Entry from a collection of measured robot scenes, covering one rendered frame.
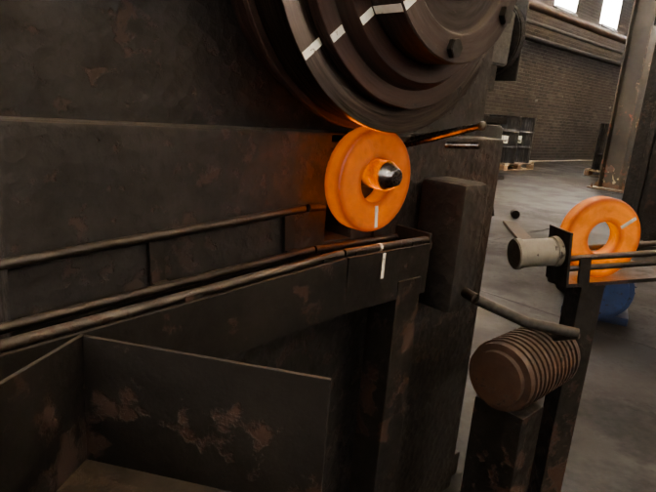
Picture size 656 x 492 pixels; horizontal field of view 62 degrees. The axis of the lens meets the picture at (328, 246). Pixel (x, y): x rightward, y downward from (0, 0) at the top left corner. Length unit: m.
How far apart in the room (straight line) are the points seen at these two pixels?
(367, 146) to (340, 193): 0.08
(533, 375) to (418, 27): 0.61
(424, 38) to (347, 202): 0.24
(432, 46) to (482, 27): 0.11
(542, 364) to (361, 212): 0.44
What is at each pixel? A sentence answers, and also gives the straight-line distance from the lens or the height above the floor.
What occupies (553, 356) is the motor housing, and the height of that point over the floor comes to 0.50.
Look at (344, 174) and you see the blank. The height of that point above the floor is 0.82.
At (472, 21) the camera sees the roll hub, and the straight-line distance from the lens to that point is 0.81.
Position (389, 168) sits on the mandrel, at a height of 0.83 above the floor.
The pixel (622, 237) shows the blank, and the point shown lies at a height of 0.71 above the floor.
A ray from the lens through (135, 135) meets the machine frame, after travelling 0.68.
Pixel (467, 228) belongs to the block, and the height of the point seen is 0.72.
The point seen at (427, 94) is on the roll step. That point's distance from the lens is 0.83.
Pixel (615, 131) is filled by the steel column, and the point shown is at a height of 0.90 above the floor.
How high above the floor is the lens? 0.91
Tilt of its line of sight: 14 degrees down
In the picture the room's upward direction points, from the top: 5 degrees clockwise
